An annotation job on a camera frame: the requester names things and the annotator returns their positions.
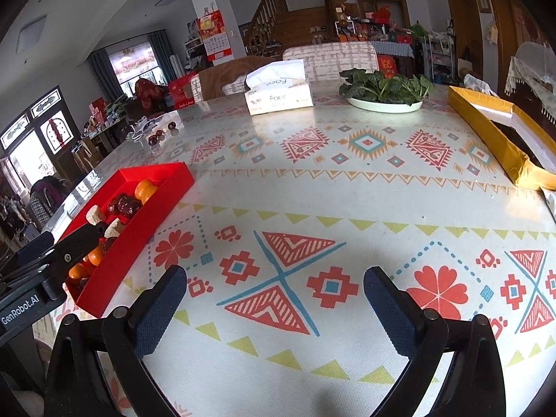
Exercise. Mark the white tissue box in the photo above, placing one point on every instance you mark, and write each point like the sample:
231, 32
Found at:
278, 86

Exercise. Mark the red gift box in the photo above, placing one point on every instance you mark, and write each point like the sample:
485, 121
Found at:
181, 91

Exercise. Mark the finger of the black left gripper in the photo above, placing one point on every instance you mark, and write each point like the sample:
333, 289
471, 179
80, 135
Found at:
60, 258
29, 252

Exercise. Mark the red wall calendar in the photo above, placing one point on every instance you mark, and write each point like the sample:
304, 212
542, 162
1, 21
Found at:
213, 35

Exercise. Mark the orange tangerine front centre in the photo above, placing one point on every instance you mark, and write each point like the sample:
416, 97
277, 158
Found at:
78, 272

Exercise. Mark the orange tangerine far right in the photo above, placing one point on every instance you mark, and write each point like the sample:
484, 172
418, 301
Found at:
141, 187

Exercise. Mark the dark red date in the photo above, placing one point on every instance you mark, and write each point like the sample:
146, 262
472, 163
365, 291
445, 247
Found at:
131, 208

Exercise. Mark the orange tangerine upper middle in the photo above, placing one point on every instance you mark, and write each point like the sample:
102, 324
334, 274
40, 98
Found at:
146, 193

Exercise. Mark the brown chair back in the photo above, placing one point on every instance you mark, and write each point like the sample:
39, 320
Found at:
215, 78

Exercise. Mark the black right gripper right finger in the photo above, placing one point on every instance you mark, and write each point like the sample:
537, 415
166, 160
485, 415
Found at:
474, 384

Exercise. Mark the orange tangerine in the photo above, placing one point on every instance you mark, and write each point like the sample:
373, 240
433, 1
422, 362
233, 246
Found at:
141, 187
95, 257
146, 193
78, 272

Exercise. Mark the white plate of greens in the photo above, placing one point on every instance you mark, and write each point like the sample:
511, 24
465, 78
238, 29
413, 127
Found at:
390, 95

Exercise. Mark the yellow cardboard box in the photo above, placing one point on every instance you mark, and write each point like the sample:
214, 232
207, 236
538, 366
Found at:
471, 105

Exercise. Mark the patterned chair back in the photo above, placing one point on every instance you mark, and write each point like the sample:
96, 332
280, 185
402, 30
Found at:
325, 62

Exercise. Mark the red rectangular tray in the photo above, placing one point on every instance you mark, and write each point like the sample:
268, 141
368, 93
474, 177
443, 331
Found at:
172, 180

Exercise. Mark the beige rice cake block tall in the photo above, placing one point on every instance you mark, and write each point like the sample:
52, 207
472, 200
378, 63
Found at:
95, 215

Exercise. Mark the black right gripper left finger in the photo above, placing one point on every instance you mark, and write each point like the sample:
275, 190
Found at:
76, 384

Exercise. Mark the beige rice cake block round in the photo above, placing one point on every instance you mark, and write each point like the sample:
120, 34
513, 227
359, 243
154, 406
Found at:
114, 229

